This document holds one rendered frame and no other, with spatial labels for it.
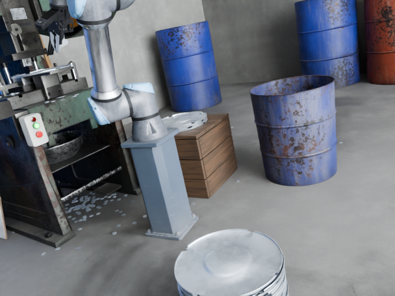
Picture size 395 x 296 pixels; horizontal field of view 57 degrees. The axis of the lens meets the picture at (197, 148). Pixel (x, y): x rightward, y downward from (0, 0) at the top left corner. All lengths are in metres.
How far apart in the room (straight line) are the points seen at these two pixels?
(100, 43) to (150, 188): 0.62
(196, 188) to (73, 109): 0.74
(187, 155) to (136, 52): 2.49
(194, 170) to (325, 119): 0.68
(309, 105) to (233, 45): 3.39
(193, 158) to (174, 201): 0.34
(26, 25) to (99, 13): 0.84
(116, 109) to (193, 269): 0.70
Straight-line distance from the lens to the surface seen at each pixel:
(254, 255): 1.02
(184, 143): 1.81
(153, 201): 1.58
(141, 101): 1.45
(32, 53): 2.05
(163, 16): 4.59
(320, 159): 1.86
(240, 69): 5.05
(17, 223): 2.24
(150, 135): 1.47
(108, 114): 1.42
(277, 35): 4.74
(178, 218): 1.60
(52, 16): 1.76
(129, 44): 4.12
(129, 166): 2.09
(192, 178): 1.88
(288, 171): 1.86
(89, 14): 1.26
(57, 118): 1.89
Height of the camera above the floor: 0.85
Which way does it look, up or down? 18 degrees down
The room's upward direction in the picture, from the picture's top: 12 degrees counter-clockwise
